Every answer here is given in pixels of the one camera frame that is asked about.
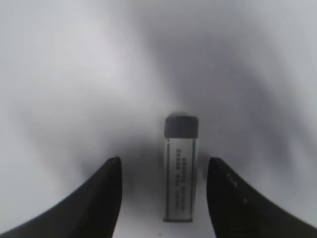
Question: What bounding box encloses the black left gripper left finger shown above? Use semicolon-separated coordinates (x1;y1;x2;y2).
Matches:
1;157;122;238

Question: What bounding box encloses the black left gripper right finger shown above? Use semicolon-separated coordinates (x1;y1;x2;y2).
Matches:
207;158;317;238

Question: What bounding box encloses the grey white eraser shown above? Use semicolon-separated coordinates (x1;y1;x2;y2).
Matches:
163;114;199;223

